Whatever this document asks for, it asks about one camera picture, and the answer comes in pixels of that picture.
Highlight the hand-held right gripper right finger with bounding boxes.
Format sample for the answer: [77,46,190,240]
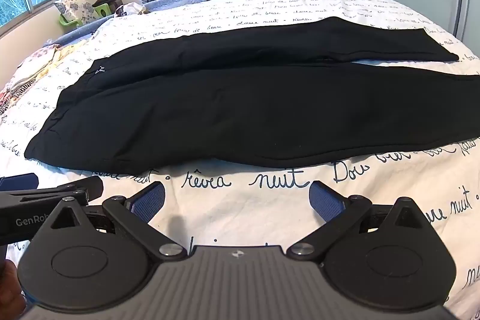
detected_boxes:
[287,181,426,261]

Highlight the black pants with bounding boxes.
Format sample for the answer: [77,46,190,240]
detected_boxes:
[24,16,480,174]

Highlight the colourful floral quilt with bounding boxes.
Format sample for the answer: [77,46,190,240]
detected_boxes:
[0,43,96,127]

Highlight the white script-printed bed sheet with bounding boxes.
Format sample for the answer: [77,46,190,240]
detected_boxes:
[0,0,480,313]

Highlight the floral print pillow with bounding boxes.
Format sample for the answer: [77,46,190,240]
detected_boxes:
[54,0,94,27]

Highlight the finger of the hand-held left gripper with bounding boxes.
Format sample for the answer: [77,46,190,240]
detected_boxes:
[56,175,104,201]
[0,172,40,192]

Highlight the green plastic container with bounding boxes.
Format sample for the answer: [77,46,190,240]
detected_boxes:
[59,3,113,32]

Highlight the light blue blanket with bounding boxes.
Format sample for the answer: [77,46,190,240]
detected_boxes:
[49,0,223,48]

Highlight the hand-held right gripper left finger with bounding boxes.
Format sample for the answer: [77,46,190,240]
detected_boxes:
[50,182,188,261]

